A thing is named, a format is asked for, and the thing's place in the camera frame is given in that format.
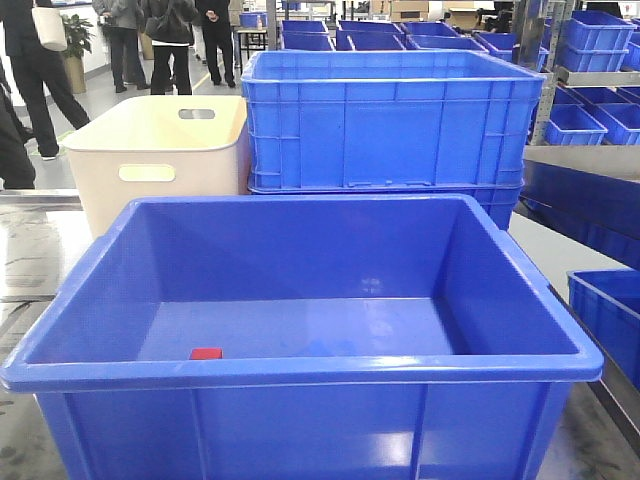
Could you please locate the red cube block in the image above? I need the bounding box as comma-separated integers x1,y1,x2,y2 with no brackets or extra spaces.
189,347,223,360

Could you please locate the blue target bin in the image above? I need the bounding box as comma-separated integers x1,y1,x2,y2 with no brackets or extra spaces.
1,194,603,479

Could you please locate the cream plastic bin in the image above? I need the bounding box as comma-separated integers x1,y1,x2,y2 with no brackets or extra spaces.
63,95,251,237

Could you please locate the blue bin at right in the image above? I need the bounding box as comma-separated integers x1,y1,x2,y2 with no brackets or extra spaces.
567,269,639,389

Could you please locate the large blue crate behind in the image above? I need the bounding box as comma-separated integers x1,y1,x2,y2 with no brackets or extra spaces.
242,50,544,229

